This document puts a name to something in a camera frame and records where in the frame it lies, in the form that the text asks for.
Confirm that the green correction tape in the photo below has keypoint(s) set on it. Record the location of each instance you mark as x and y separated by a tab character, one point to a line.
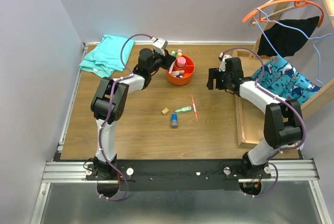
183	109

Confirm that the black cloth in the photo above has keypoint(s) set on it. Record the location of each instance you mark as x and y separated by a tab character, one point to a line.
286	37

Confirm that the teal folded cloth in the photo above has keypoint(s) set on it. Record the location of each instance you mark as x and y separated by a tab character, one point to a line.
105	58

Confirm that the green highlighter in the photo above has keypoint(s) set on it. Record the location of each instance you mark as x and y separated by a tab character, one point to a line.
173	53

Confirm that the small tan eraser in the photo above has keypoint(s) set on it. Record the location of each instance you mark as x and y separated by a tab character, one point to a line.
165	111

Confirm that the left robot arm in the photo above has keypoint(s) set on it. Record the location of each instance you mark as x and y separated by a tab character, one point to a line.
109	101

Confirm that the orange thin pen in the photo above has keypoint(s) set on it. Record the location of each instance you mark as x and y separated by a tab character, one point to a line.
194	108

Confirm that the orange hanger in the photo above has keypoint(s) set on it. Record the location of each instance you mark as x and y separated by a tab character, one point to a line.
260	14

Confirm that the wooden tray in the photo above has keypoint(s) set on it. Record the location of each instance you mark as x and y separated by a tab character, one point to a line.
249	118

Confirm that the blue wire hanger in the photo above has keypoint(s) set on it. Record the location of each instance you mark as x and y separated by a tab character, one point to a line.
313	40

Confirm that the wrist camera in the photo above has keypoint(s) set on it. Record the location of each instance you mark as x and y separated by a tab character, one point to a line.
159	45
223	58

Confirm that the pink glue bottle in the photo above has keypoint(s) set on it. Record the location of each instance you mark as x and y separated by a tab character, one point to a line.
180	62

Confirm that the brown cap white marker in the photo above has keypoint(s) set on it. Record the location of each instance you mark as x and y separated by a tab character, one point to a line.
174	73

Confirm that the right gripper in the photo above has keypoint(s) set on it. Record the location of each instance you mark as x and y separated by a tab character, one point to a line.
214	73

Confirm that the pink cap white marker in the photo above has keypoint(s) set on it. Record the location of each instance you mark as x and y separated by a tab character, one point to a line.
171	67

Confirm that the shark pattern blue cloth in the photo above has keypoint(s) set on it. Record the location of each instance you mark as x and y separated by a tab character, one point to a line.
282	79

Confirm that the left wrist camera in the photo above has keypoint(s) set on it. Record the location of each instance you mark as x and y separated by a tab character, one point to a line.
159	45

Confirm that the orange round organizer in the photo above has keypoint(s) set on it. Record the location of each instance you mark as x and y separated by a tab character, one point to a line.
189	70

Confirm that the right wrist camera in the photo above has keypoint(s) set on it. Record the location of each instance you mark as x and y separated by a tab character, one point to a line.
223	58

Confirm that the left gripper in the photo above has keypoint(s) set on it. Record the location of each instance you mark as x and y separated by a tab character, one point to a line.
167	62

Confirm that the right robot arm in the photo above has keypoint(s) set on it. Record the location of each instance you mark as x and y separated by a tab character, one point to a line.
284	128

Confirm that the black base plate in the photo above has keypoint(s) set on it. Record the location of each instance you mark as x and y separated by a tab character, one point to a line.
177	175

